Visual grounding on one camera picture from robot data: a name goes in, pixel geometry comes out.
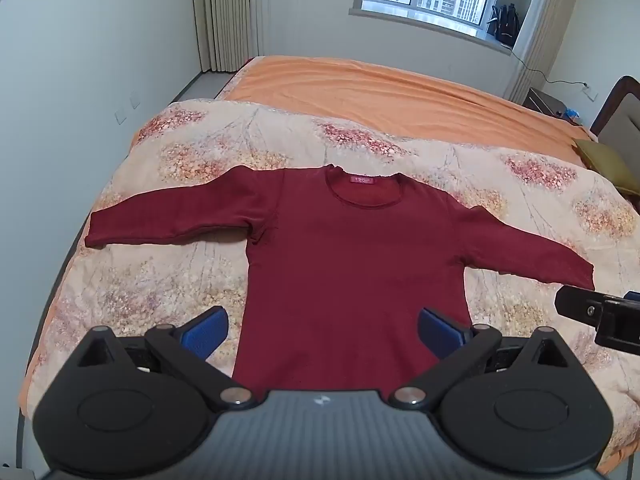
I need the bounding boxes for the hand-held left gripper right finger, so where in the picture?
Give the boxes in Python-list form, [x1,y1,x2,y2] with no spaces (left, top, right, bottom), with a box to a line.
[389,308,577,410]

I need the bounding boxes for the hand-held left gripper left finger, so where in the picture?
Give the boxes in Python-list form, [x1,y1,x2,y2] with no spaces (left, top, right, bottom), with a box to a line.
[74,305,257,409]

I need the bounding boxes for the dark red long-sleeve shirt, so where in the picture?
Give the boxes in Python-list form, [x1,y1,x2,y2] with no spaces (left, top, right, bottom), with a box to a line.
[84,162,596,395]

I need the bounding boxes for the floral beige blanket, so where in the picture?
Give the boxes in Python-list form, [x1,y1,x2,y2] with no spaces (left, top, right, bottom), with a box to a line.
[20,99,640,476]

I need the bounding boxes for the olive green pillow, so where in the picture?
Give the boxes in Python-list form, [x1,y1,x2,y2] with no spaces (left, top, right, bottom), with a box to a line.
[572,137,640,197]

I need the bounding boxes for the padded wooden-framed headboard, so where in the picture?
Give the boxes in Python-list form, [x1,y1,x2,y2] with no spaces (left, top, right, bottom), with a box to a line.
[589,75,640,162]

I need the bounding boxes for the dark wooden nightstand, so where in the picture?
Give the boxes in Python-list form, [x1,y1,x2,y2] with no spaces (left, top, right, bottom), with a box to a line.
[522,87,599,139]

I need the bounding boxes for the orange bed sheet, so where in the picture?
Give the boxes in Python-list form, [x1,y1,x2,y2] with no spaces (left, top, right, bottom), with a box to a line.
[215,56,598,173]

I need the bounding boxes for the white sheer curtain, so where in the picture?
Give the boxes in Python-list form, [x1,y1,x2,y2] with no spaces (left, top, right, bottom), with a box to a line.
[505,0,587,106]

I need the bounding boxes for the black bag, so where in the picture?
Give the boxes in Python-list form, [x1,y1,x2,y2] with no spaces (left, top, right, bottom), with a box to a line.
[486,3,522,47]

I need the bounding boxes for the beige pleated curtain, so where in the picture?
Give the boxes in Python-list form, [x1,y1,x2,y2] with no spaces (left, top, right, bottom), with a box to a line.
[190,0,264,74]

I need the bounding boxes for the black cable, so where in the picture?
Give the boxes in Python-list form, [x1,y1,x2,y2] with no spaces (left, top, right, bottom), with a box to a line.
[509,46,590,87]

